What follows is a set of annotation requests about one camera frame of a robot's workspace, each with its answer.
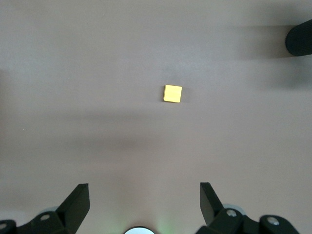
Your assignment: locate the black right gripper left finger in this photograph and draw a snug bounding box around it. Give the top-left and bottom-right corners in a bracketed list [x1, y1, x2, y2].
[16, 183, 90, 234]

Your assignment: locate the black round object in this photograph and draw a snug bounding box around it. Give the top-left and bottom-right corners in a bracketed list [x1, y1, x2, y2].
[285, 19, 312, 57]

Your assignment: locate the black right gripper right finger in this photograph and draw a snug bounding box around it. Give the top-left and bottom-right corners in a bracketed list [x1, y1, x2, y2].
[196, 182, 259, 234]

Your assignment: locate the yellow block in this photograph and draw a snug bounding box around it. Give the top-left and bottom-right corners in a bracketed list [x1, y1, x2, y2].
[162, 84, 183, 104]

